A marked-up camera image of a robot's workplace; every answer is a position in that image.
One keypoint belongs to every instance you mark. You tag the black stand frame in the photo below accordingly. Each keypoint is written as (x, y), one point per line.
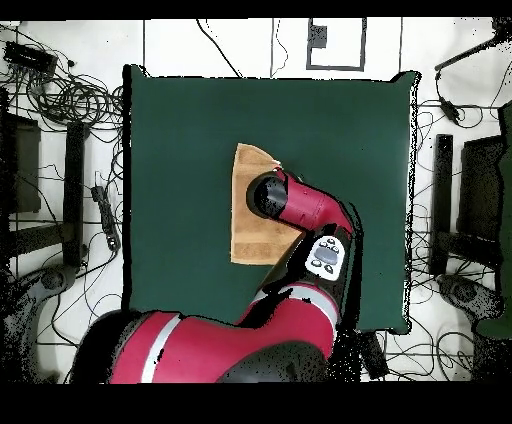
(443, 192)
(74, 192)

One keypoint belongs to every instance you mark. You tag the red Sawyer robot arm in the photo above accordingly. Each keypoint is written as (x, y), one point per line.
(308, 204)

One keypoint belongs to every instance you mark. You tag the black electronics box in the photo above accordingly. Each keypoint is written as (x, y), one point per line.
(30, 58)

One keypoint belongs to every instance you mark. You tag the dark grey square plate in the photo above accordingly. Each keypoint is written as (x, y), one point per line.
(318, 36)

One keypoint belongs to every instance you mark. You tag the black power strip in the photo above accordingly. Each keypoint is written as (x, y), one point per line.
(107, 220)

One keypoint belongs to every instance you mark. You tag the dark green table cloth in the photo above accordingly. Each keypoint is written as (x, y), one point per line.
(180, 140)

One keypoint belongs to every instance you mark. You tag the black tripod base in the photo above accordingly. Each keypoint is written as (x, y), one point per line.
(466, 294)
(54, 278)

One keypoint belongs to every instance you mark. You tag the black pole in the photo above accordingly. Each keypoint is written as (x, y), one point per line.
(464, 55)

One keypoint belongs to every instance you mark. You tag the black oblong box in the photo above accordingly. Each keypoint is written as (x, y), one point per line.
(376, 356)

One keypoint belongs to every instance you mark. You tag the black flat panel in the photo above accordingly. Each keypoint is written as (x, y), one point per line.
(24, 168)
(480, 188)

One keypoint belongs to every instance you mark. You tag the tan terry towel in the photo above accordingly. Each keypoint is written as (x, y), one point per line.
(248, 240)

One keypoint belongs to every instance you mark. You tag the black power adapter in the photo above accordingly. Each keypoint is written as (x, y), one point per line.
(450, 110)

